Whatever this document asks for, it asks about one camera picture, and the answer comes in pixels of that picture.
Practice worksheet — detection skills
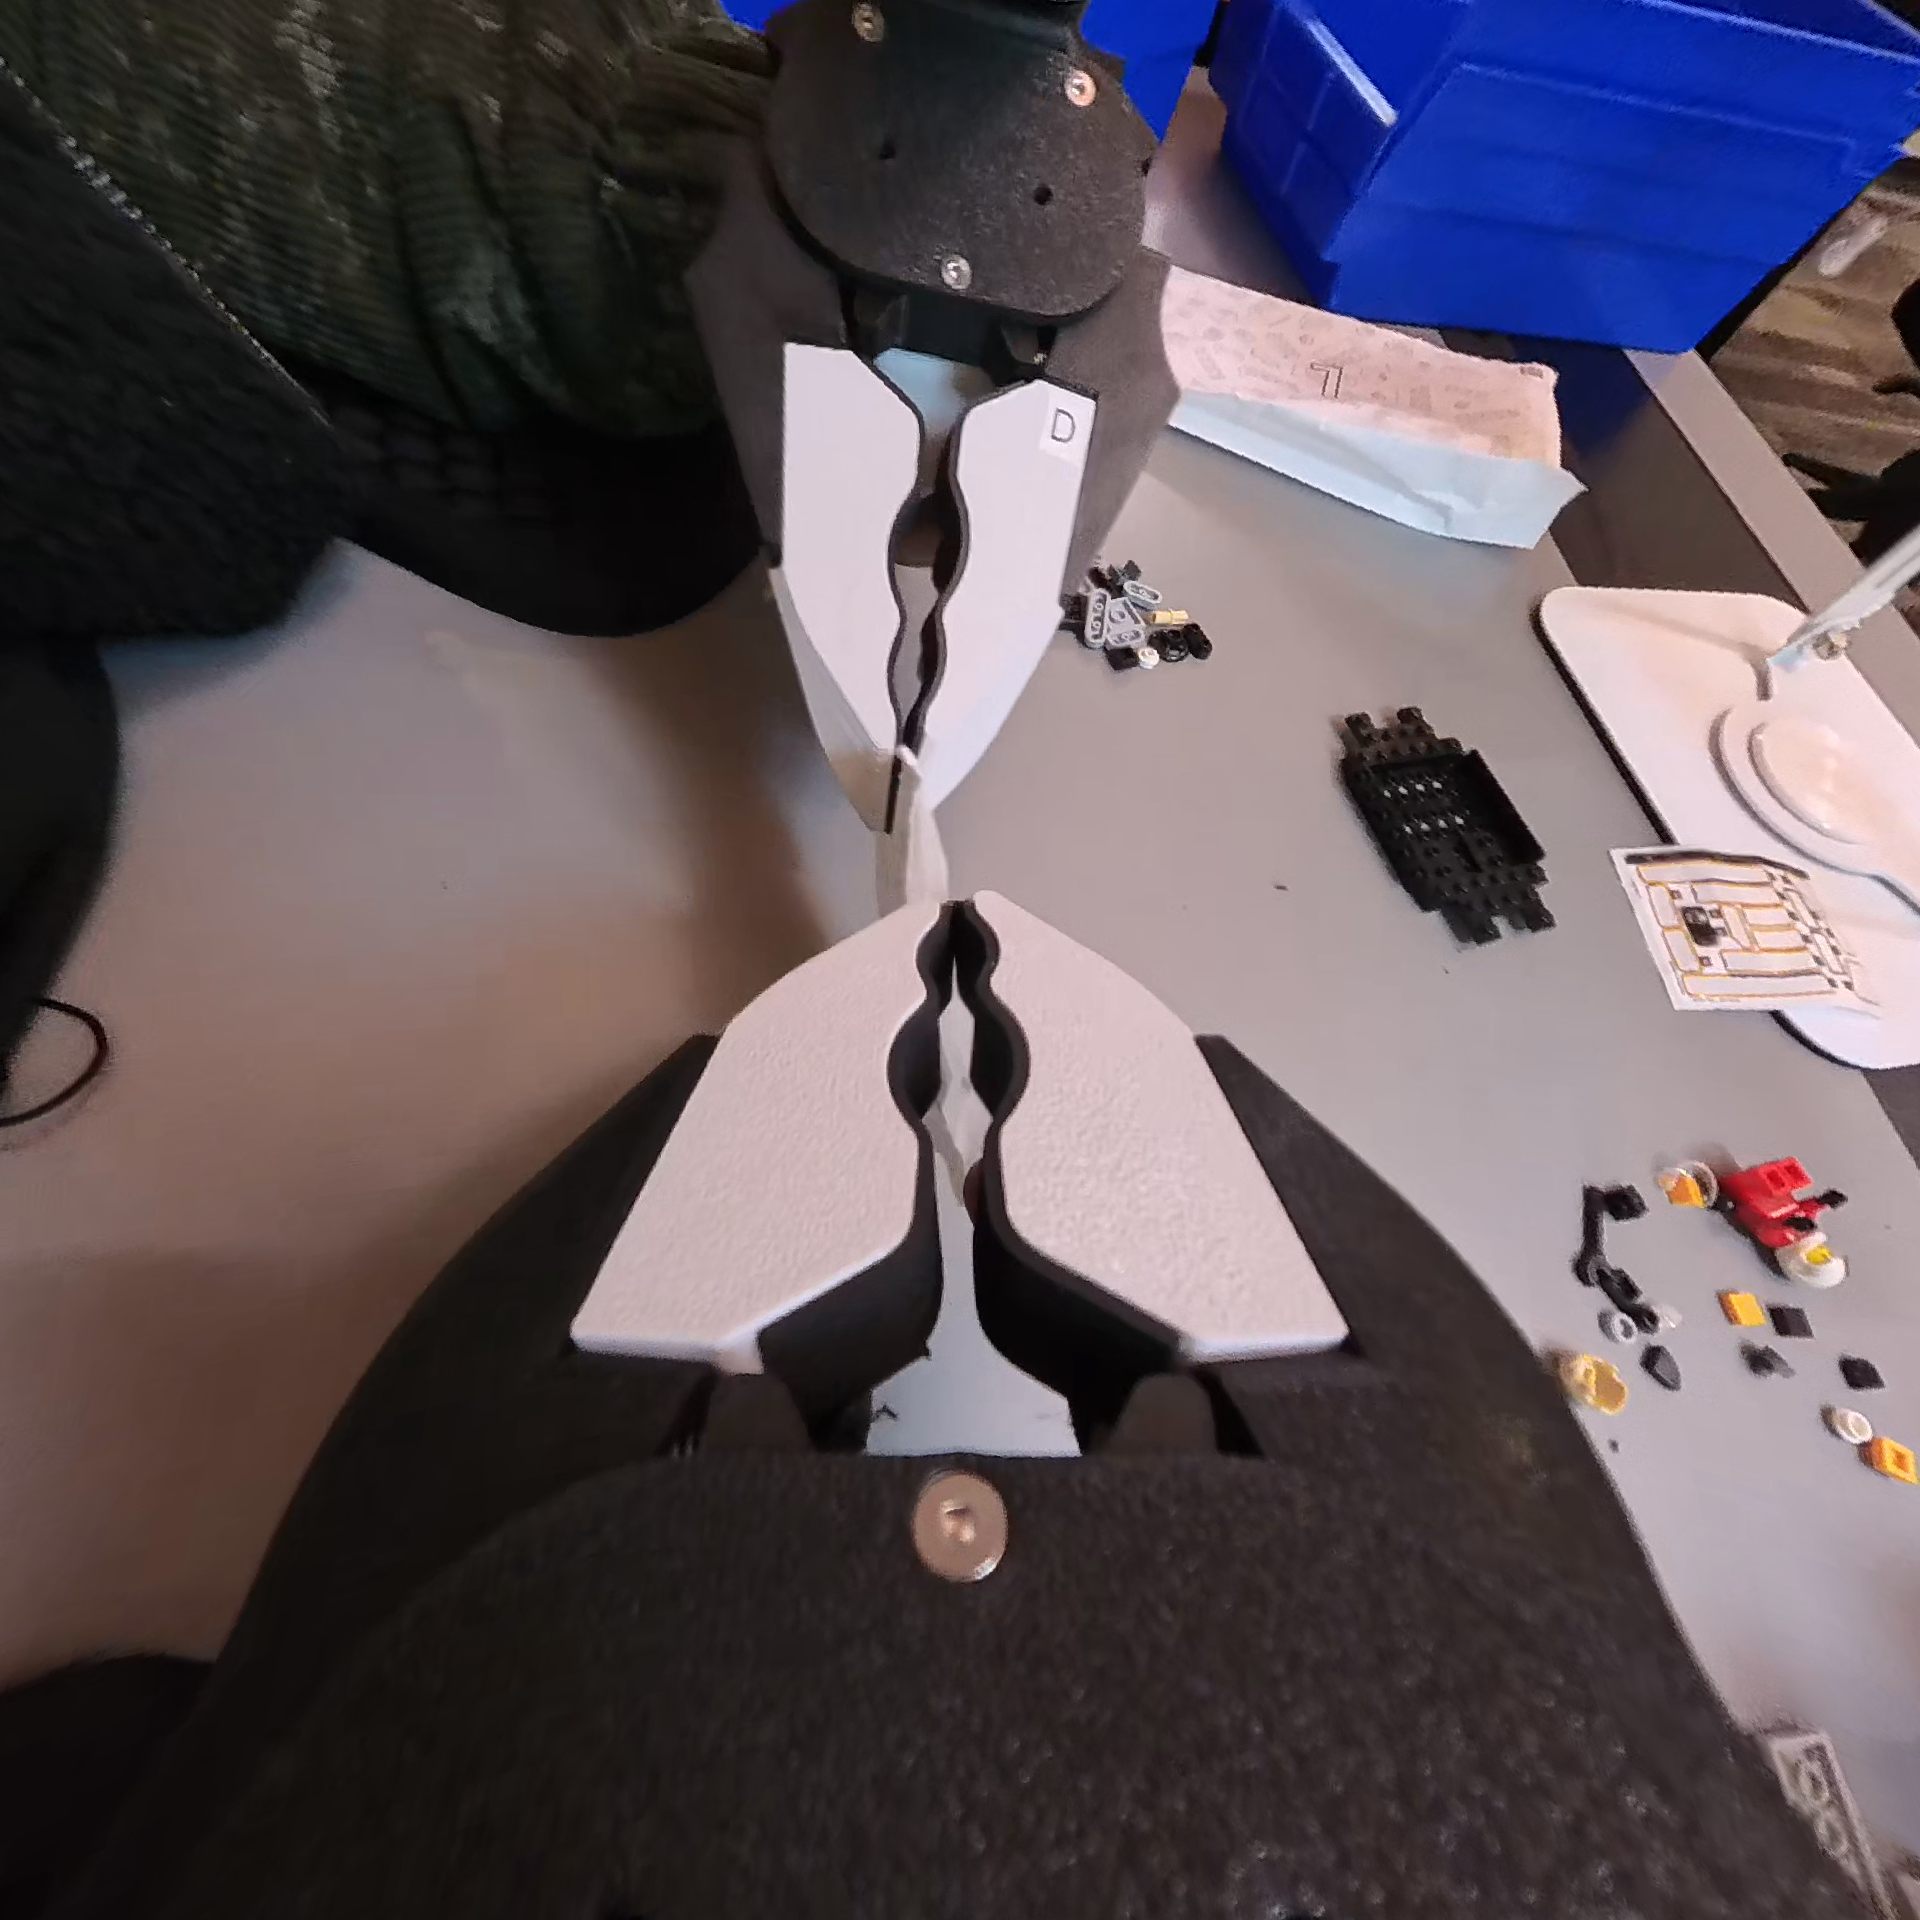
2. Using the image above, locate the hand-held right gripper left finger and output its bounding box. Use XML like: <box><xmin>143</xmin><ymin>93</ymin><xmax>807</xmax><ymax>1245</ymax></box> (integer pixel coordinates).
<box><xmin>569</xmin><ymin>900</ymin><xmax>959</xmax><ymax>1450</ymax></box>

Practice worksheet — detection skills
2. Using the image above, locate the printed white paper bag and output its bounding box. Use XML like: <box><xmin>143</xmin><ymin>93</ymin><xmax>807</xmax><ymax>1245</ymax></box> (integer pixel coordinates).
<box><xmin>1747</xmin><ymin>1722</ymin><xmax>1889</xmax><ymax>1920</ymax></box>

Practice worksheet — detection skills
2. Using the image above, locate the blue plastic bin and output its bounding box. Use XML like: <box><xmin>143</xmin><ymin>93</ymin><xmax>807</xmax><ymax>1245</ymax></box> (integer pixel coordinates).
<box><xmin>1207</xmin><ymin>0</ymin><xmax>1920</xmax><ymax>354</ymax></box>
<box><xmin>721</xmin><ymin>0</ymin><xmax>1221</xmax><ymax>108</ymax></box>

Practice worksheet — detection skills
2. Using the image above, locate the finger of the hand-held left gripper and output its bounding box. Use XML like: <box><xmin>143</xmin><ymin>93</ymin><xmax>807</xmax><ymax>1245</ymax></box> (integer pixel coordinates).
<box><xmin>770</xmin><ymin>342</ymin><xmax>962</xmax><ymax>836</ymax></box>
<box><xmin>897</xmin><ymin>381</ymin><xmax>1102</xmax><ymax>815</ymax></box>

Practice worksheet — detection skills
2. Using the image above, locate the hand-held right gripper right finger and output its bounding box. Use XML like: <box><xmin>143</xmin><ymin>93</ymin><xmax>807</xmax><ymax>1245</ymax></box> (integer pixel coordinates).
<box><xmin>959</xmin><ymin>887</ymin><xmax>1352</xmax><ymax>1452</ymax></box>

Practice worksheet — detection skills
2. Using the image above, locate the person's left forearm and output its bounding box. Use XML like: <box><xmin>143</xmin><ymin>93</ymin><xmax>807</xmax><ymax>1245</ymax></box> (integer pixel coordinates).
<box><xmin>0</xmin><ymin>0</ymin><xmax>783</xmax><ymax>436</ymax></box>

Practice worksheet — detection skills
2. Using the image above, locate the opened printed paper bag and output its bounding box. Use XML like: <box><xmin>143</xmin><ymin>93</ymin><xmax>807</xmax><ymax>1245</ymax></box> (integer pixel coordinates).
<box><xmin>1161</xmin><ymin>267</ymin><xmax>1586</xmax><ymax>548</ymax></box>

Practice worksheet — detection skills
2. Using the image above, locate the black toy chassis plate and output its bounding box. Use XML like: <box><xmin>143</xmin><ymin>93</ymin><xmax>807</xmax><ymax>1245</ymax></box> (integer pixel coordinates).
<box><xmin>1336</xmin><ymin>703</ymin><xmax>1557</xmax><ymax>947</ymax></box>

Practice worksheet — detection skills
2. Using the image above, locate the cluster of grey tan bricks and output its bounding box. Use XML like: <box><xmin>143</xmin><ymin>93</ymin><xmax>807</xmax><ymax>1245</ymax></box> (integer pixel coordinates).
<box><xmin>1063</xmin><ymin>558</ymin><xmax>1214</xmax><ymax>672</ymax></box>

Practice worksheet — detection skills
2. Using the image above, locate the small white paper bag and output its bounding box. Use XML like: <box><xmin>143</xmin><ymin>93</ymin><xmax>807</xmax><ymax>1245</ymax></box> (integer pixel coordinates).
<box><xmin>872</xmin><ymin>743</ymin><xmax>986</xmax><ymax>1203</ymax></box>

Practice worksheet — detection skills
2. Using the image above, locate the cluster of black yellow bricks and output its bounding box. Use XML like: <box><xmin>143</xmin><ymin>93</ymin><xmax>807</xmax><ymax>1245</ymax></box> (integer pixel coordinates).
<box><xmin>1573</xmin><ymin>1159</ymin><xmax>1920</xmax><ymax>1488</ymax></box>

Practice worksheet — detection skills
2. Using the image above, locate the white book stand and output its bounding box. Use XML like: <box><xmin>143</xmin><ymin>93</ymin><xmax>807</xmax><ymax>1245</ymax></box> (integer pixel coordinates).
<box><xmin>1536</xmin><ymin>526</ymin><xmax>1920</xmax><ymax>1070</ymax></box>

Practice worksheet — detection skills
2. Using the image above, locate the red toy minifigure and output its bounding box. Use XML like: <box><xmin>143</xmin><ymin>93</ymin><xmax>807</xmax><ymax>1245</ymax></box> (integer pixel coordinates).
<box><xmin>1710</xmin><ymin>1154</ymin><xmax>1850</xmax><ymax>1288</ymax></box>

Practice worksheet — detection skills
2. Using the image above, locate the grey desk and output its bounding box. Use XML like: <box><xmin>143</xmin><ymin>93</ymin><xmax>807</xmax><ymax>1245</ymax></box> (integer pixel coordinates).
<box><xmin>0</xmin><ymin>75</ymin><xmax>1920</xmax><ymax>1920</ymax></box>

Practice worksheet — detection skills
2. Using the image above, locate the thin black cable loop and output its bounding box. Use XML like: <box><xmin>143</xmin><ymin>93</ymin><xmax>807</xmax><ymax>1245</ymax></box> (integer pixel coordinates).
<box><xmin>0</xmin><ymin>997</ymin><xmax>113</xmax><ymax>1128</ymax></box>

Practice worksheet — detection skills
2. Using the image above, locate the yellow black sticker sheet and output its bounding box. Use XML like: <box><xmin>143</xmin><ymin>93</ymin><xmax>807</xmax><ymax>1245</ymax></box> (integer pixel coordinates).
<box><xmin>1610</xmin><ymin>843</ymin><xmax>1883</xmax><ymax>1020</ymax></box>

